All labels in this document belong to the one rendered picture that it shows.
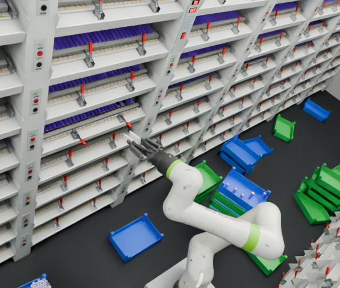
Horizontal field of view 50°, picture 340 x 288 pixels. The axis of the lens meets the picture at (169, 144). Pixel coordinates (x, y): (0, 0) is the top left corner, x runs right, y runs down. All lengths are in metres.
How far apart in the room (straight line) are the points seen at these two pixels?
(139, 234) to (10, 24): 1.71
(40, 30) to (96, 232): 1.56
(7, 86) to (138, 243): 1.52
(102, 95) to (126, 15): 0.40
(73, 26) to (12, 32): 0.20
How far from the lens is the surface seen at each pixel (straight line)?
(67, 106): 1.54
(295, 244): 3.09
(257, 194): 2.58
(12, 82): 1.31
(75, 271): 2.34
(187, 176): 1.40
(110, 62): 1.50
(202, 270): 1.80
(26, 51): 1.23
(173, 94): 2.10
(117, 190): 2.43
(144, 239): 2.52
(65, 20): 1.27
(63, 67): 1.40
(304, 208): 3.33
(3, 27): 1.19
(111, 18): 1.37
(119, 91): 1.68
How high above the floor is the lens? 2.12
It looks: 42 degrees down
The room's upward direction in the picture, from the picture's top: 25 degrees clockwise
